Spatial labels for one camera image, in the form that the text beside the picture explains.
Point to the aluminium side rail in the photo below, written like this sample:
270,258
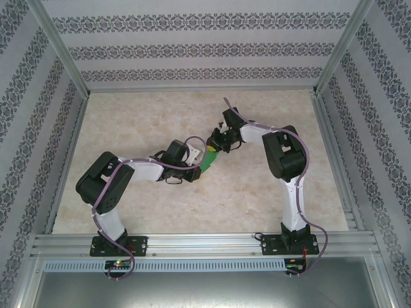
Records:
68,163
329,134

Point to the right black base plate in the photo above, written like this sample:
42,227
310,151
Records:
266,245

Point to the left small circuit board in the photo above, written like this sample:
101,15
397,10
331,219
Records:
118,264

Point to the grey metal sheet panel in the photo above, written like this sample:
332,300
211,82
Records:
205,288

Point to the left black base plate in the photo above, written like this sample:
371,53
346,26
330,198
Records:
141,245

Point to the long aluminium mounting rail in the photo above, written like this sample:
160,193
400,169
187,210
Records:
205,244

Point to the small circuit board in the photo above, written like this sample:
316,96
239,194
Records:
295,267
118,264

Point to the aluminium frame post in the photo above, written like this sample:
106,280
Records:
342,45
58,45

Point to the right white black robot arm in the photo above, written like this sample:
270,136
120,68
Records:
253,133

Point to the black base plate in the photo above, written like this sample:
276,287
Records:
141,245
266,245

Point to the right small circuit board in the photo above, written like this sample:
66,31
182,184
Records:
295,267

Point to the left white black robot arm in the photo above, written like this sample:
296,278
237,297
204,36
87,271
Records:
144,170

